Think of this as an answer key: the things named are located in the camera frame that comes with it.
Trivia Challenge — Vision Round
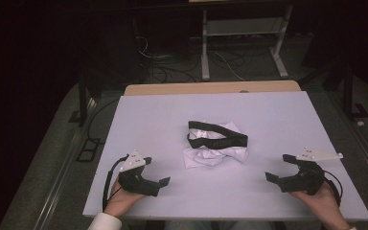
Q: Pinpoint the white garment with black band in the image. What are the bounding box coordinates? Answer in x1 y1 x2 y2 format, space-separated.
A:
181 120 249 170

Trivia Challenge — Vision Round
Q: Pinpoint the wooden table board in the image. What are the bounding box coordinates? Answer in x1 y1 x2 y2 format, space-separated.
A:
123 80 302 97

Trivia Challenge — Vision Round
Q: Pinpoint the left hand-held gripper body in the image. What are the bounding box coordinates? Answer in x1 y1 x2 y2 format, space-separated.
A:
117 149 161 197

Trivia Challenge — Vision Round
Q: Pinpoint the bundle of floor cables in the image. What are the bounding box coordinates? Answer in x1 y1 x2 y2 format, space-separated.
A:
135 34 247 84

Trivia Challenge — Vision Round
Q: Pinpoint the black floor cable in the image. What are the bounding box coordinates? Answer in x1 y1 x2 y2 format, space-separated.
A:
86 97 121 142

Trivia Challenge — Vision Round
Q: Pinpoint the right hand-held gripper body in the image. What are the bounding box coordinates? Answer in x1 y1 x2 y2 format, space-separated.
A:
279 147 344 196

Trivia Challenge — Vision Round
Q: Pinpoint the person's right hand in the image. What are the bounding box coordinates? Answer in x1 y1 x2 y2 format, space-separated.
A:
288 181 343 222

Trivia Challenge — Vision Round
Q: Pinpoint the black metal frame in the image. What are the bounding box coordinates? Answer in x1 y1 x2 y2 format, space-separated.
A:
68 63 104 127
327 60 368 122

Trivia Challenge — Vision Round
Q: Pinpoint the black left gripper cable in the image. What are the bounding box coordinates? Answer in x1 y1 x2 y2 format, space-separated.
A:
102 153 130 213

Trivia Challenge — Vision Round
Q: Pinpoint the white metal stand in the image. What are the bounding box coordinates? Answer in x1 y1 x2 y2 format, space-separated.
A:
200 4 294 81

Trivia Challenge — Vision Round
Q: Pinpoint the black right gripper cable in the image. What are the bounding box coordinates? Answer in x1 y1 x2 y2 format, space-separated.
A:
322 169 344 208

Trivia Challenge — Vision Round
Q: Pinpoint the black flat floor bracket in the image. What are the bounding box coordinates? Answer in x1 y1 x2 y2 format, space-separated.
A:
76 137 102 163

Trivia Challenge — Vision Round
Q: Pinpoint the metal floor rail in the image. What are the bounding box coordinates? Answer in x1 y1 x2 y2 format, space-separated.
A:
33 95 99 230
327 91 368 183

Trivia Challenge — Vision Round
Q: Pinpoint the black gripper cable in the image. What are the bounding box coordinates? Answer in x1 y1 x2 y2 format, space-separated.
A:
322 169 344 208
102 153 130 213

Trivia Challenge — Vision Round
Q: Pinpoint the person's left hand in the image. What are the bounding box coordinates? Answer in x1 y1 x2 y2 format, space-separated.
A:
103 180 148 219

